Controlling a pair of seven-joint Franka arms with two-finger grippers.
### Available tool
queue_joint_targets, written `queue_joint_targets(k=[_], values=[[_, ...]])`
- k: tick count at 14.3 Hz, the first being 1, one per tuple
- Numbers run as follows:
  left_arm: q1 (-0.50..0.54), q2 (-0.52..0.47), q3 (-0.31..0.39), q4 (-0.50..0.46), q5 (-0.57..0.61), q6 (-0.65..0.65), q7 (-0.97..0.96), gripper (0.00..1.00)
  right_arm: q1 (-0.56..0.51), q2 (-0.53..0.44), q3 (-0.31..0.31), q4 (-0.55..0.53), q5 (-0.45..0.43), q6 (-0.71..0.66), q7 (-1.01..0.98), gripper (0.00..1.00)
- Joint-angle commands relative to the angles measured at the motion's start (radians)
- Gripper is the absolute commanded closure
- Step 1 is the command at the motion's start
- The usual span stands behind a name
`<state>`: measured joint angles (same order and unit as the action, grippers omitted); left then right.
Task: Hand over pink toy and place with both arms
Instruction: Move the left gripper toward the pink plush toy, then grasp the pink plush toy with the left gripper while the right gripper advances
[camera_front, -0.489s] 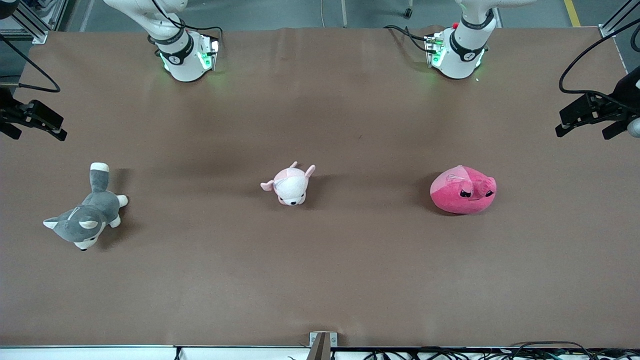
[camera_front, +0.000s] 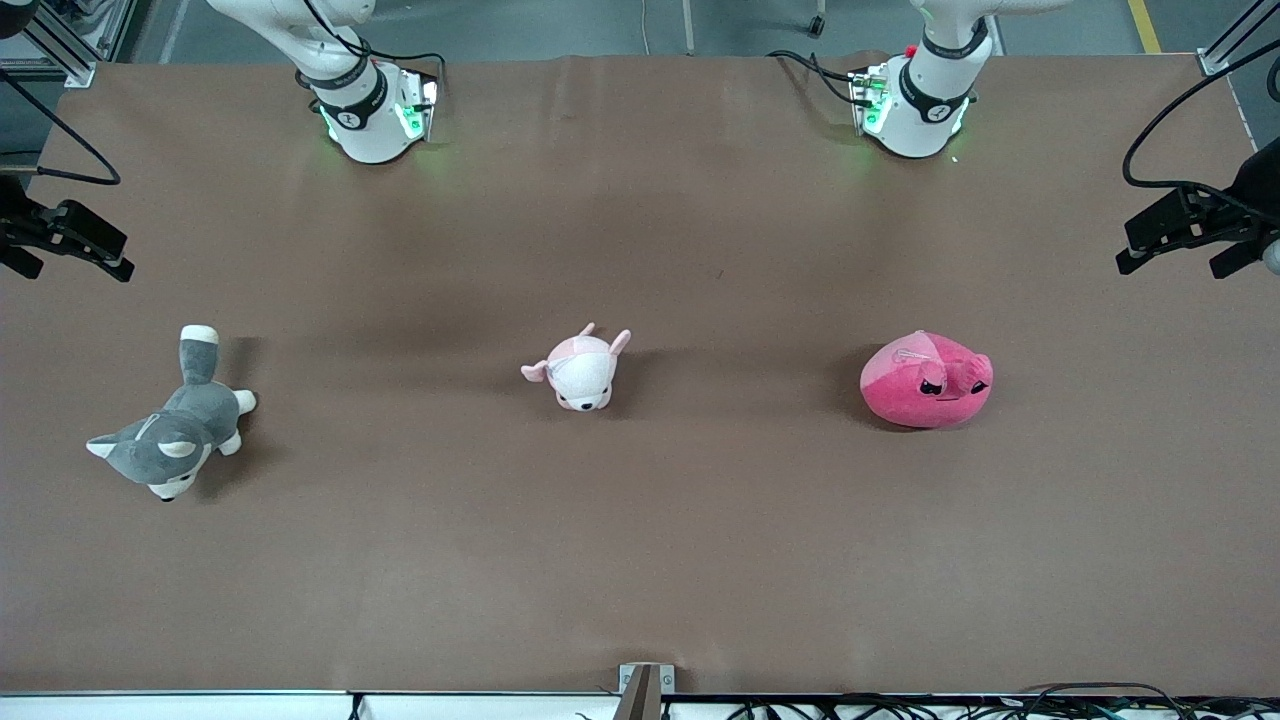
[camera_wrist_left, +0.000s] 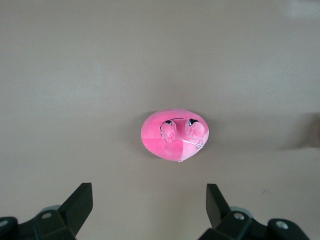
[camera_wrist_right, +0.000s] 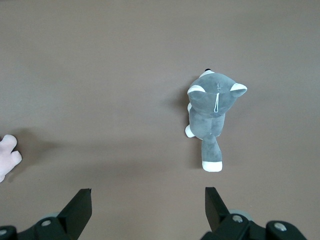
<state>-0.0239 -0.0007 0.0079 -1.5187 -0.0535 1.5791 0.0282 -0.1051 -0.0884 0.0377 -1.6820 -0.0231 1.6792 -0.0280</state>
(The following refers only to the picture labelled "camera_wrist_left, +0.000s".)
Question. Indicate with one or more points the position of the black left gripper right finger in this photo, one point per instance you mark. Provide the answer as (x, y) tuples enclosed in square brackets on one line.
[(217, 212)]

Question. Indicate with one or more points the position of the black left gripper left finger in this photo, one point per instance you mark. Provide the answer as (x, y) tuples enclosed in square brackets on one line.
[(75, 212)]

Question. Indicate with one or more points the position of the big pink round plush toy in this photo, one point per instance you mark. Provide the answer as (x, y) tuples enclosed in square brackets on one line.
[(160, 147)]

